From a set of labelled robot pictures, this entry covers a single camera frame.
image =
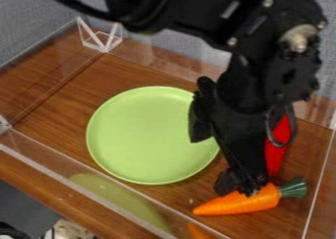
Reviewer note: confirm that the clear acrylic corner bracket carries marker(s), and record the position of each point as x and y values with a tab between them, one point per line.
98	40

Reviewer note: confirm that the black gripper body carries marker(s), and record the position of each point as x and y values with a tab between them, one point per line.
247	101

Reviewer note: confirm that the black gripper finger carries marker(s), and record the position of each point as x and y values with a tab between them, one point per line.
199	122
231	180

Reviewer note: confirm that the orange toy carrot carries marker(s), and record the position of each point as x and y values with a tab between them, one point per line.
237	203

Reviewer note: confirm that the green round plate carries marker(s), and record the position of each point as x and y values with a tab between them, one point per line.
138	137

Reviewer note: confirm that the red plastic block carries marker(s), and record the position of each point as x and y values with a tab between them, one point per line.
275	154

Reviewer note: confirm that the clear acrylic barrier wall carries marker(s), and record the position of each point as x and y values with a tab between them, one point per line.
51	90

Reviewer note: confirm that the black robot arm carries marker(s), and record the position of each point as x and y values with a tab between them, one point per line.
271	36

